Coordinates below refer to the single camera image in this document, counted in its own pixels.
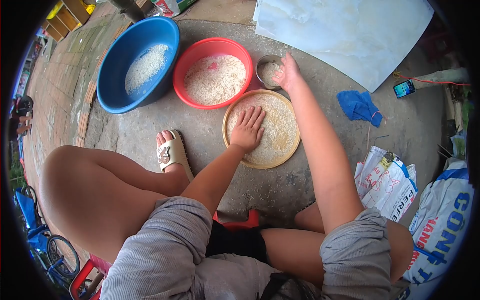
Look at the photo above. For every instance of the blue plastic basin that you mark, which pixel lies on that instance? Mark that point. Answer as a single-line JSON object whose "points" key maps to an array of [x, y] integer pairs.
{"points": [[120, 63]]}

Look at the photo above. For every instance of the smartphone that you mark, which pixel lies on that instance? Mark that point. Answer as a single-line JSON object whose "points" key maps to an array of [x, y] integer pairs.
{"points": [[404, 89]]}

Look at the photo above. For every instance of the person's left hand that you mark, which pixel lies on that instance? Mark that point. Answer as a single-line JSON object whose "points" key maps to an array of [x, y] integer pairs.
{"points": [[247, 131]]}

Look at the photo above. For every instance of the person's right hand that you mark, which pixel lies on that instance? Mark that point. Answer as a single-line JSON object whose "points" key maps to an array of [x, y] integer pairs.
{"points": [[290, 75]]}

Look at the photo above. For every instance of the person's right fingers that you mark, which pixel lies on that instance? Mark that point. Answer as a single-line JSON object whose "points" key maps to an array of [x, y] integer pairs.
{"points": [[279, 75]]}

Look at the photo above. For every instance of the person's body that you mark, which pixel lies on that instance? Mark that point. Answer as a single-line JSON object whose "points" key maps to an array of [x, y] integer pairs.
{"points": [[161, 258]]}

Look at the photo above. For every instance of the red plastic stool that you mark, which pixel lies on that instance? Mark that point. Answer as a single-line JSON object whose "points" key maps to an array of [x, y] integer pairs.
{"points": [[240, 225]]}

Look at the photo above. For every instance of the printed package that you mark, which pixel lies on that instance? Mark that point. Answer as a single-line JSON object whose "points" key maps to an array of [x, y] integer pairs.
{"points": [[168, 5]]}

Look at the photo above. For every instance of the pale wooden post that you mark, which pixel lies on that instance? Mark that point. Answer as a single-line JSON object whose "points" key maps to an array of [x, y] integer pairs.
{"points": [[442, 76]]}

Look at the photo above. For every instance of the white sack with blue print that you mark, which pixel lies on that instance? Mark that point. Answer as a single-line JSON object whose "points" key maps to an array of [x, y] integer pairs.
{"points": [[442, 225]]}

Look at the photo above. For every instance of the small metal bowl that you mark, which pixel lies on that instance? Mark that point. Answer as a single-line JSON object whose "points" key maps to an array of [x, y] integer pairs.
{"points": [[262, 60]]}

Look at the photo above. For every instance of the rice on bamboo tray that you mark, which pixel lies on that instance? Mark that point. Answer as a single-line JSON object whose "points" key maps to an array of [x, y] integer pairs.
{"points": [[279, 127]]}

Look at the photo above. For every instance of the rice in red basin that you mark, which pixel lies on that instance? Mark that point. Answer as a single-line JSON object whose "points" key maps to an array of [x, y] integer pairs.
{"points": [[213, 80]]}

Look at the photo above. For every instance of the white marble tile slab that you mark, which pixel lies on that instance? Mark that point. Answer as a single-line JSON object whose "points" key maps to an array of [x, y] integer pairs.
{"points": [[337, 33]]}

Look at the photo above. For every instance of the person's left middle finger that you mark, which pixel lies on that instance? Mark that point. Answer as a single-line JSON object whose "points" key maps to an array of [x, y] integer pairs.
{"points": [[255, 114]]}

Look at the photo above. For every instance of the person's legs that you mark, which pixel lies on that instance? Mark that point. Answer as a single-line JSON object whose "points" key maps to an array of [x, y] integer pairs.
{"points": [[93, 187]]}

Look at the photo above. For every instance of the white sack with red print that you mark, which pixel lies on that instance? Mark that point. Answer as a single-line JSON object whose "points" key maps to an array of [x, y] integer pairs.
{"points": [[386, 187]]}

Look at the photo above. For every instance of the yellow wooden shelf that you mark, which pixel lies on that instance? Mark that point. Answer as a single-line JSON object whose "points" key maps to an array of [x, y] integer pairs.
{"points": [[65, 17]]}

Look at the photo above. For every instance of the round bamboo tray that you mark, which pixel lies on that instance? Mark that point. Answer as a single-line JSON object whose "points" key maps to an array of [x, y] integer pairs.
{"points": [[262, 165]]}

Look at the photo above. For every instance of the person's left little finger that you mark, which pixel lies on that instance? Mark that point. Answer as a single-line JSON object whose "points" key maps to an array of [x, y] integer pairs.
{"points": [[240, 117]]}

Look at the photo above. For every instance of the red plastic chair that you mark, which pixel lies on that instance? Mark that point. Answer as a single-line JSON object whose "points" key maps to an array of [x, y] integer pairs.
{"points": [[84, 272]]}

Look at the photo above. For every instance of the person's left index finger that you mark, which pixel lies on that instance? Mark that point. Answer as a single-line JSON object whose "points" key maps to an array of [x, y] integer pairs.
{"points": [[261, 118]]}

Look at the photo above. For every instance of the person's left ring finger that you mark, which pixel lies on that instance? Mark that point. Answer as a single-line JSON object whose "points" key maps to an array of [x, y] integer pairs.
{"points": [[248, 114]]}

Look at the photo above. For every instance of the rice in metal bowl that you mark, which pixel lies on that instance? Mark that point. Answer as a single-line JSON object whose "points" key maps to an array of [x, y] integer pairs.
{"points": [[267, 73]]}

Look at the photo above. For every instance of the red plastic basin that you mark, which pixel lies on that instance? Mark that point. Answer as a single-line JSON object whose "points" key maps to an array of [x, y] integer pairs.
{"points": [[187, 60]]}

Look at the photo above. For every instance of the blue bicycle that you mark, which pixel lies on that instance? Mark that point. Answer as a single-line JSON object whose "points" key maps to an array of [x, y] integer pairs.
{"points": [[60, 255]]}

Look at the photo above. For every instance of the rice in blue basin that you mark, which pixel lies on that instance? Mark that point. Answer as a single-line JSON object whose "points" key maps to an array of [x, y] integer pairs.
{"points": [[146, 67]]}

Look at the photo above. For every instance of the blue cloth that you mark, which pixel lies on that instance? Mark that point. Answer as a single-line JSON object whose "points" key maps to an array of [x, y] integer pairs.
{"points": [[356, 105]]}

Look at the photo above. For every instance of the person's left thumb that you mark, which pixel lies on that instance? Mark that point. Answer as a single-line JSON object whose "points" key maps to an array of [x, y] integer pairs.
{"points": [[261, 135]]}

